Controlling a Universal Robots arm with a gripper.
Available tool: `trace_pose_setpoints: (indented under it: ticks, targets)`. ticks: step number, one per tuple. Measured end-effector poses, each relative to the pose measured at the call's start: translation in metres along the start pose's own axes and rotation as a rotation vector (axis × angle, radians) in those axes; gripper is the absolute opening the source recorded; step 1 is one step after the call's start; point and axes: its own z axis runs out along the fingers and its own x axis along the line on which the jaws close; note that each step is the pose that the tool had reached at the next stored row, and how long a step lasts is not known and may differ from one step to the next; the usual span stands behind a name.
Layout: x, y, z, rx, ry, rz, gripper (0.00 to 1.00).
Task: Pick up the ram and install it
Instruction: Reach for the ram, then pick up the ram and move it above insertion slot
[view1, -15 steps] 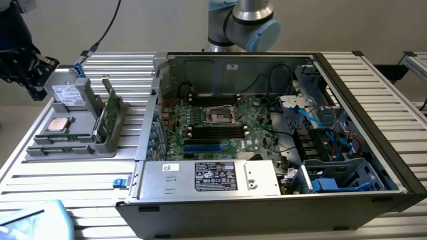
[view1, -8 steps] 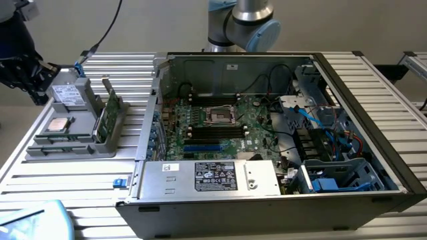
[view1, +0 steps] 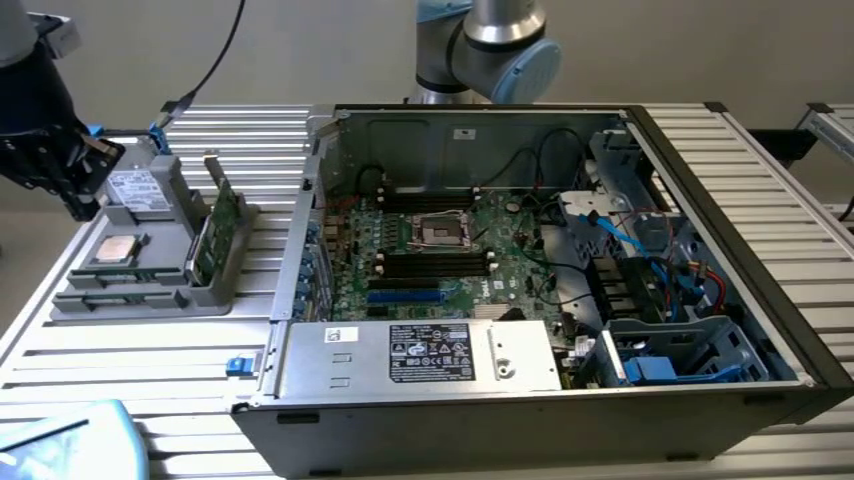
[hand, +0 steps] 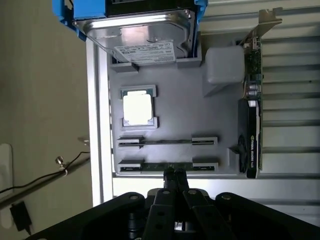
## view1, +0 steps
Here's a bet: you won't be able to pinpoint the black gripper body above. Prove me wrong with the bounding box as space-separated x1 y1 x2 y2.
0 40 92 151

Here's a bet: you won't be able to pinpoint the black RAM slot bank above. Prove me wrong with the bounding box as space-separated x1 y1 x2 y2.
373 249 500 279
376 186 483 212

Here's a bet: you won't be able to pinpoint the silver hard disk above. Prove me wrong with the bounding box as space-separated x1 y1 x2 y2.
104 167 169 215

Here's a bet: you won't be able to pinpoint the blue plastic clip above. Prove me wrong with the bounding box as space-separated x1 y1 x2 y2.
146 121 170 157

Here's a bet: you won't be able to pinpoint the silver CPU chip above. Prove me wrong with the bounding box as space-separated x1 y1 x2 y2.
94 233 146 267

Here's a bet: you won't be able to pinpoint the green graphics card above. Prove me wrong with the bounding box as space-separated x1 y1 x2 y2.
186 151 245 282

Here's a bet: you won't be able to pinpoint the grey plastic parts rack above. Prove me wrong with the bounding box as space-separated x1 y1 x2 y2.
50 154 265 318

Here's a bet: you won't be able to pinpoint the blue case latch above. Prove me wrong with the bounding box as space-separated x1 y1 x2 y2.
224 353 260 377

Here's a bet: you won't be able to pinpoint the blue plastic cover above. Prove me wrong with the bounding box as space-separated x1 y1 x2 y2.
0 398 156 480

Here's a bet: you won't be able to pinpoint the black expansion slot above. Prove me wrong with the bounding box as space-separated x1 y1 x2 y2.
368 277 443 292

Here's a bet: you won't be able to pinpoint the silver power supply unit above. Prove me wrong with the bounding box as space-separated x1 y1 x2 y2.
273 319 563 397

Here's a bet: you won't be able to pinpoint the metal CPU socket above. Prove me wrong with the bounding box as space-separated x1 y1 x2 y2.
404 211 473 250

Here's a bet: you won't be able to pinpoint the blue expansion slot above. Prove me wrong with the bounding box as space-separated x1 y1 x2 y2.
368 289 447 305

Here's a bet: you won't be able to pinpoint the green motherboard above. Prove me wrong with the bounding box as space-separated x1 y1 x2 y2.
317 192 569 322

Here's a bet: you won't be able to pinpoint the silver disk bay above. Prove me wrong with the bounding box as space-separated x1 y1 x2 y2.
556 188 634 227

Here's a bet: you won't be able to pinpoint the black case fan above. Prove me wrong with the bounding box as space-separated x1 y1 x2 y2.
584 256 670 322

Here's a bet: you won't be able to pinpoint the open black PC case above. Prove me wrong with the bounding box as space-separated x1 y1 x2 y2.
228 102 854 480

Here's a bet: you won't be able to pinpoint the grey drive cage blue clips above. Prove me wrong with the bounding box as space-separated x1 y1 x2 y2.
597 314 772 389

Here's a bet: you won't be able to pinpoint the metal slat side table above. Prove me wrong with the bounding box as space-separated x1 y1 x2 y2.
798 102 854 166

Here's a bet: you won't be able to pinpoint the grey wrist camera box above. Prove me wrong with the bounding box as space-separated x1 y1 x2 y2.
25 13 82 60

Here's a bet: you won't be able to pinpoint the black camera cable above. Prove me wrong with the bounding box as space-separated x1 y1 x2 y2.
156 0 247 129

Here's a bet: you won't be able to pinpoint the black power wire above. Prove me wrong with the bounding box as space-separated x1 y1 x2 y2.
484 128 587 192

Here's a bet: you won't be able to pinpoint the blue SATA wire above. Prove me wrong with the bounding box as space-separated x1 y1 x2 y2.
583 211 675 321

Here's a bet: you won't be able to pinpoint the red wire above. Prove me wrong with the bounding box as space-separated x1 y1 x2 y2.
696 267 730 309

